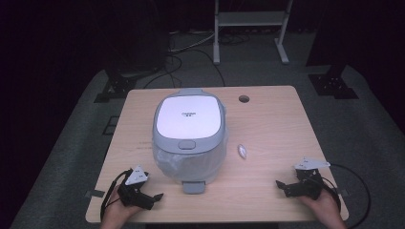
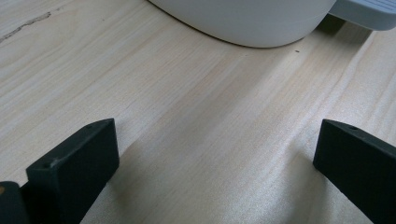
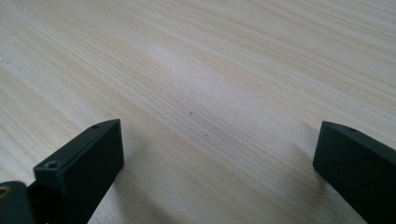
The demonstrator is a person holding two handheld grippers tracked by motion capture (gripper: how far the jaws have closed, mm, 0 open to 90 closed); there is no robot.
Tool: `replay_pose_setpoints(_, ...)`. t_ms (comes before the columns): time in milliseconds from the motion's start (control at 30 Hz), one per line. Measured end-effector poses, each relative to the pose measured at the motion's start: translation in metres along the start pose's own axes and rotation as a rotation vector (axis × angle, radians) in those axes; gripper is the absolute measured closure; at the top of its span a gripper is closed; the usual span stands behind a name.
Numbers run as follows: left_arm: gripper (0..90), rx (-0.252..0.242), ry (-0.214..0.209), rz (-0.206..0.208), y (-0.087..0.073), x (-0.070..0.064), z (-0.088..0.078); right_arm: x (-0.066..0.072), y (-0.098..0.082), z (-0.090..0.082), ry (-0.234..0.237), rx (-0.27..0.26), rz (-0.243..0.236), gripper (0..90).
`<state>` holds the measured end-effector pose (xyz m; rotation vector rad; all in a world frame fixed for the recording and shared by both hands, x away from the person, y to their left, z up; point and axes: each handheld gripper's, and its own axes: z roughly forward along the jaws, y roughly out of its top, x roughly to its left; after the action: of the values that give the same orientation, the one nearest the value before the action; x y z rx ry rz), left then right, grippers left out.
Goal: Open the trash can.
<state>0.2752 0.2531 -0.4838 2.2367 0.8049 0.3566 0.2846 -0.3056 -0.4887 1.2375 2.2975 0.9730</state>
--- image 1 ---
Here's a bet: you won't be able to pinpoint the white floor cable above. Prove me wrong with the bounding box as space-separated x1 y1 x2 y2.
168 30 218 53

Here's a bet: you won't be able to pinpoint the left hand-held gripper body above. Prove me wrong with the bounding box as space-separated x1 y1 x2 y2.
117 164 156 211

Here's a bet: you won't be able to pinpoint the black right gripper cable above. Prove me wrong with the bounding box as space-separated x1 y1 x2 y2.
321 163 373 229

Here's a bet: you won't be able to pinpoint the person's left hand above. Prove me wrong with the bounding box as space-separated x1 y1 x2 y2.
99 189 145 229

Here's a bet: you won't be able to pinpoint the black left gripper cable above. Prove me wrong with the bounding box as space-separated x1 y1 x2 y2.
99 169 133 222

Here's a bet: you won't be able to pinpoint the person's right hand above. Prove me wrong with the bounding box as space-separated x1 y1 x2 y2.
299 188 348 229

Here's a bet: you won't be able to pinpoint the small white garlic clove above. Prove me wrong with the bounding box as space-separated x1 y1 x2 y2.
237 143 248 160

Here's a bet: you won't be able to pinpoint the floor outlet plate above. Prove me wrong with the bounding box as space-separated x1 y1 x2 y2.
101 115 119 135

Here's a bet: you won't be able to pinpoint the white metal stand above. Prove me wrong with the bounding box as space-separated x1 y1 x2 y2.
212 0 294 66

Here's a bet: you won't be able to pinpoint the black stand base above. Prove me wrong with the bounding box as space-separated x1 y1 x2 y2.
308 65 359 100
94 68 138 104

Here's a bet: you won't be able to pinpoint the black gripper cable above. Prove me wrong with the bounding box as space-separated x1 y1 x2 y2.
99 169 133 222
321 163 373 229

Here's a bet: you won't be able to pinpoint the black floor cables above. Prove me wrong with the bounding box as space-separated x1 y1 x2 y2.
142 31 226 90

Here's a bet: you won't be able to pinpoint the white and grey rice cooker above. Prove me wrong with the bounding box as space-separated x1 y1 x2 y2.
151 88 229 195

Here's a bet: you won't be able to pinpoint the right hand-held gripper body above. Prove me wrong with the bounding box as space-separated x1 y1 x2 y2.
285 156 331 201

